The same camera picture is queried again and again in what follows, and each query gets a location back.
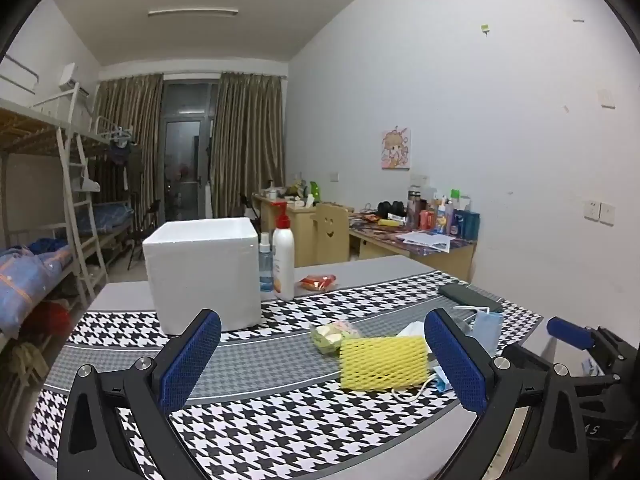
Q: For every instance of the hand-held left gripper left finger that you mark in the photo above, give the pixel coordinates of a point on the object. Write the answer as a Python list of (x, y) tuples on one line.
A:
[(192, 360)]

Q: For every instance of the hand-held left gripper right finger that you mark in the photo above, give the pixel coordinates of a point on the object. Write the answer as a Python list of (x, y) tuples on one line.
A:
[(457, 360)]

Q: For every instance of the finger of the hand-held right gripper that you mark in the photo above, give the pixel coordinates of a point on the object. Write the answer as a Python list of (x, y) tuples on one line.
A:
[(570, 332), (595, 389)]

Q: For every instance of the yellow foam net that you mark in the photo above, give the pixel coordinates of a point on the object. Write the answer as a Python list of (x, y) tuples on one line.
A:
[(380, 362)]

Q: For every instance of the white foam box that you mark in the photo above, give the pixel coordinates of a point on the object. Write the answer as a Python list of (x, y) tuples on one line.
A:
[(200, 275)]

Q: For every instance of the green floral tissue pack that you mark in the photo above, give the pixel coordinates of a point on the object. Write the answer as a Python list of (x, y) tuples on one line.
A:
[(327, 337)]

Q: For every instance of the blue face mask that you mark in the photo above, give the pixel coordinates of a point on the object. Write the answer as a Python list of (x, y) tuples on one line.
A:
[(485, 327), (442, 384)]

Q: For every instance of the houndstooth table mat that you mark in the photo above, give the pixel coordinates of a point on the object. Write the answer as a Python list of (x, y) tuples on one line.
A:
[(250, 435)]

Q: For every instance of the cluttered wooden desk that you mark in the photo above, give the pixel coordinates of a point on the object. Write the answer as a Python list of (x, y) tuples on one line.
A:
[(445, 262)]

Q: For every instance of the clear blue spray bottle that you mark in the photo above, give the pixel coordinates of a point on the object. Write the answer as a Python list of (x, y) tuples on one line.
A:
[(265, 270)]

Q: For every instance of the white printed papers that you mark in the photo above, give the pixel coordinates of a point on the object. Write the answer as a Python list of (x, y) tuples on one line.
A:
[(425, 240)]

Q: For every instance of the white pump bottle red cap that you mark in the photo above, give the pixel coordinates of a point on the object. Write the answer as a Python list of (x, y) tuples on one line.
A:
[(283, 265)]

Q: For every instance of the blue box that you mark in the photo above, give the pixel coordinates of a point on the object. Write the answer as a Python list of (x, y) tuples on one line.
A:
[(467, 225)]

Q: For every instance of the colourful printed bottle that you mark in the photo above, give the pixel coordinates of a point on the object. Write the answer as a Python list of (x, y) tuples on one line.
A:
[(440, 220)]

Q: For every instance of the red can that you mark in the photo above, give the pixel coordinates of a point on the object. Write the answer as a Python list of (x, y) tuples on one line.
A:
[(426, 220)]

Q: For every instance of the black tripod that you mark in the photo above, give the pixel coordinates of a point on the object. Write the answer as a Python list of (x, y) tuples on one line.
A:
[(142, 225)]

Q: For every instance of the red snack packet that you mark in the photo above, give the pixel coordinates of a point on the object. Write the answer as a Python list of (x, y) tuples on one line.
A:
[(316, 282)]

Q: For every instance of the yellow tube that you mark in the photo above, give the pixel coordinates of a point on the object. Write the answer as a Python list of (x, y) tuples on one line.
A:
[(389, 222)]

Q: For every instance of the dark thermos bottle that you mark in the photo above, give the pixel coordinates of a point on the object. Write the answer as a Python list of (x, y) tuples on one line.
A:
[(414, 207)]

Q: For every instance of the green capped bottle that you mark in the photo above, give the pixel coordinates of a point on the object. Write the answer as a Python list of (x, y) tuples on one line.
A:
[(454, 197)]

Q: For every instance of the white metal bunk bed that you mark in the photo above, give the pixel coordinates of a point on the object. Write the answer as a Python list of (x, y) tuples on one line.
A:
[(30, 130), (112, 217)]

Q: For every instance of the light wooden desk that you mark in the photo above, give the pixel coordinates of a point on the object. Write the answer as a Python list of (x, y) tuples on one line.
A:
[(300, 235)]

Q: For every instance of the black headphones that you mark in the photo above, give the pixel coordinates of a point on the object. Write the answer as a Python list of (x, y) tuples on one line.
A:
[(392, 208)]

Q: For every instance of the wooden chair smiley cutout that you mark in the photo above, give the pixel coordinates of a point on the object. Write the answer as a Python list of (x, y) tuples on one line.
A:
[(330, 240)]

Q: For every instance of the white bed ladder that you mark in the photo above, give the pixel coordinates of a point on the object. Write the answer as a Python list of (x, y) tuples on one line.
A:
[(82, 220)]

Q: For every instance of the blue patterned quilt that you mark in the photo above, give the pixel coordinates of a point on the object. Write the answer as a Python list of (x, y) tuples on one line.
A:
[(30, 275)]

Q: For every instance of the hanging clothes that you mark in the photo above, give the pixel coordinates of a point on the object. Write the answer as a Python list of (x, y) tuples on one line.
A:
[(121, 150)]

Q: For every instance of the brown curtain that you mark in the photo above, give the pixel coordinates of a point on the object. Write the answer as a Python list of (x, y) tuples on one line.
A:
[(247, 145), (130, 135)]

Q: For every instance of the glass balcony door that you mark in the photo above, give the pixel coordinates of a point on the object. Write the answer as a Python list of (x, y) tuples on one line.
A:
[(185, 135)]

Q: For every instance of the white air conditioner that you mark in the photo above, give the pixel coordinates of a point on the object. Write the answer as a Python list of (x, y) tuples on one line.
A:
[(69, 77)]

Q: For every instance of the ceiling tube lamp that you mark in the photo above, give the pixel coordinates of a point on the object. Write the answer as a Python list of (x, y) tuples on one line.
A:
[(192, 12)]

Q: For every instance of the pink cartoon wall picture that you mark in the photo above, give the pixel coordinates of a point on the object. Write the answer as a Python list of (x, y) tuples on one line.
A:
[(396, 149)]

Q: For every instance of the white wall switch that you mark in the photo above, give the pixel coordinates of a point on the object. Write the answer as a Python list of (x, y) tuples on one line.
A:
[(608, 98)]

